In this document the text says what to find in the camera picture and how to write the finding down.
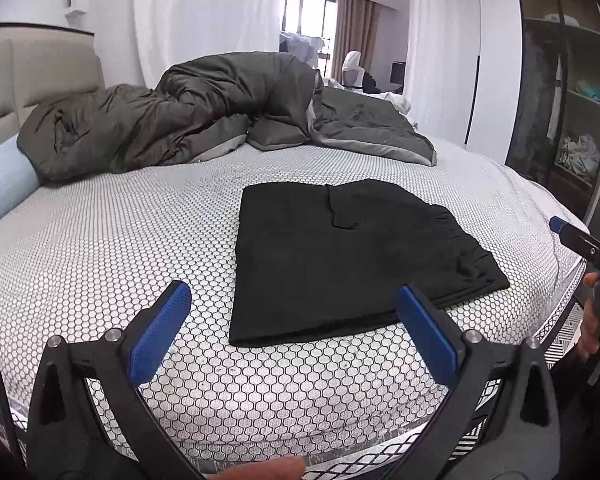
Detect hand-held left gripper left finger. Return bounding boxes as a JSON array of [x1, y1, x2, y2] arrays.
[[27, 281, 206, 480]]

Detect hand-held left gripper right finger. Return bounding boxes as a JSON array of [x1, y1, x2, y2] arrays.
[[385, 284, 561, 480]]

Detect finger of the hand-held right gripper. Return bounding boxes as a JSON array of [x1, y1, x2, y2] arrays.
[[549, 216, 600, 281]]

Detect black pants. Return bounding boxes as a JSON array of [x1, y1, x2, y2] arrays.
[[228, 178, 511, 347]]

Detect person's right hand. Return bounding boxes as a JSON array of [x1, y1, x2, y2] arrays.
[[579, 271, 600, 362]]

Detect person's left hand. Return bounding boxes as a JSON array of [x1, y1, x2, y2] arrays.
[[212, 456, 307, 480]]

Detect grey cloth pile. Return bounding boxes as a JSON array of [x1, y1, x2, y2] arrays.
[[555, 134, 600, 177]]

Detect white hanging garment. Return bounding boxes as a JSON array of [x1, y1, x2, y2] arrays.
[[546, 55, 564, 142]]

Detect teal cloth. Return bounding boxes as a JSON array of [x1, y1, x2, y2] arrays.
[[574, 81, 600, 104]]

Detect dark glass wardrobe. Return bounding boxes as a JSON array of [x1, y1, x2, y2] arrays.
[[505, 0, 600, 233]]

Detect light blue pillow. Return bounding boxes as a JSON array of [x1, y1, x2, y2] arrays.
[[0, 135, 43, 235]]

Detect dark grey duvet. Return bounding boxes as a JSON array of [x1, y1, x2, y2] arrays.
[[17, 51, 438, 183]]

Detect white cloth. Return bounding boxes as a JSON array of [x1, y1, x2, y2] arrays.
[[379, 91, 414, 117]]

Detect white sheer curtain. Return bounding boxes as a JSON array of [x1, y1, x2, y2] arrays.
[[407, 0, 481, 147], [132, 0, 286, 88]]

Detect black monitor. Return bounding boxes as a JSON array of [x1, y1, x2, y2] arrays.
[[390, 60, 407, 94]]

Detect white office chair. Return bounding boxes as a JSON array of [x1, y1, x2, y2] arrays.
[[340, 50, 366, 88]]

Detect beige padded headboard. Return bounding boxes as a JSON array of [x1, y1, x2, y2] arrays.
[[0, 22, 106, 158]]

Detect brown curtain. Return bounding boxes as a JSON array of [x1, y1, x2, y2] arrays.
[[332, 0, 381, 85]]

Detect rack with white clothes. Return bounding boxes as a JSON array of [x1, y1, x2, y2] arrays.
[[279, 30, 331, 68]]

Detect window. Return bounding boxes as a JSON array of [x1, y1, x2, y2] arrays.
[[280, 0, 339, 58]]

